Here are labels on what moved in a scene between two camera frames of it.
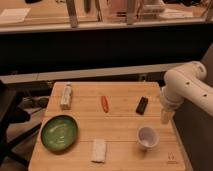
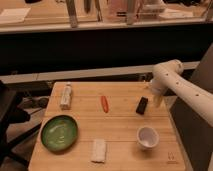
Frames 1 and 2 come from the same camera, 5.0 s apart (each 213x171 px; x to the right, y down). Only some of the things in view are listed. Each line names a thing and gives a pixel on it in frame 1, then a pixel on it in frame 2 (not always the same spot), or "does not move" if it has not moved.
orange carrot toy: (105, 103) does not move
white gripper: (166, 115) → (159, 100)
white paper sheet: (14, 15) does not move
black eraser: (142, 105) does not move
